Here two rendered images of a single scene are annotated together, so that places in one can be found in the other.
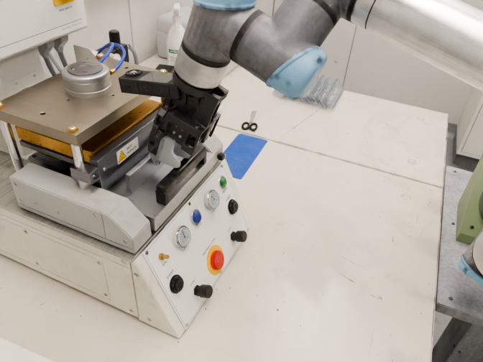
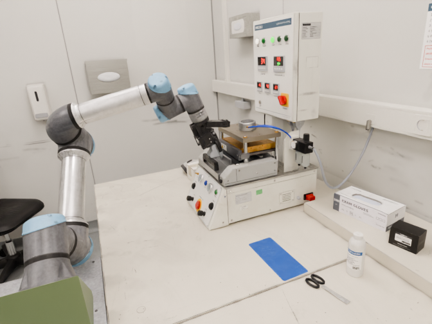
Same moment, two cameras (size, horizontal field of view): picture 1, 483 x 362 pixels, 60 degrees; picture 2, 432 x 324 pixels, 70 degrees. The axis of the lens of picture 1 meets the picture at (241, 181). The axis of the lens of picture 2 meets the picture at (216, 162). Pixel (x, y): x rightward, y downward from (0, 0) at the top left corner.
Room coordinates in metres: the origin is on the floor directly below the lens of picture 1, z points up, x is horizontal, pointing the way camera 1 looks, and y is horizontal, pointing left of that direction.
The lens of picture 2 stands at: (1.59, -0.75, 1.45)
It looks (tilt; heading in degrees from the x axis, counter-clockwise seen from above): 19 degrees down; 138
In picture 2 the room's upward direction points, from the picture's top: 4 degrees counter-clockwise
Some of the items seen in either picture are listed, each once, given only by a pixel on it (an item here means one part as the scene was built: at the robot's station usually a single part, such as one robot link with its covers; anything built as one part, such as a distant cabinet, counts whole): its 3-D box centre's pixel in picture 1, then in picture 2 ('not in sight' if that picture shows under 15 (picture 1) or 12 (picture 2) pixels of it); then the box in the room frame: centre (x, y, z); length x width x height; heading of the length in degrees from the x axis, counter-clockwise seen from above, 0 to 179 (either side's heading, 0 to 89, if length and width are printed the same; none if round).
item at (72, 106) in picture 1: (85, 93); (255, 134); (0.71, 0.31, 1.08); 0.31 x 0.24 x 0.13; 159
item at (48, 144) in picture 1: (95, 108); (248, 138); (0.68, 0.28, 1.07); 0.22 x 0.17 x 0.10; 159
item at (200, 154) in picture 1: (182, 172); (210, 161); (0.61, 0.11, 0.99); 0.15 x 0.02 x 0.04; 159
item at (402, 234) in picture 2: (163, 78); (407, 236); (1.36, 0.30, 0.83); 0.09 x 0.06 x 0.07; 173
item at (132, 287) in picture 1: (117, 200); (249, 186); (0.69, 0.27, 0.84); 0.53 x 0.37 x 0.17; 69
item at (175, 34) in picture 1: (177, 41); not in sight; (1.48, 0.27, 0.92); 0.09 x 0.08 x 0.25; 10
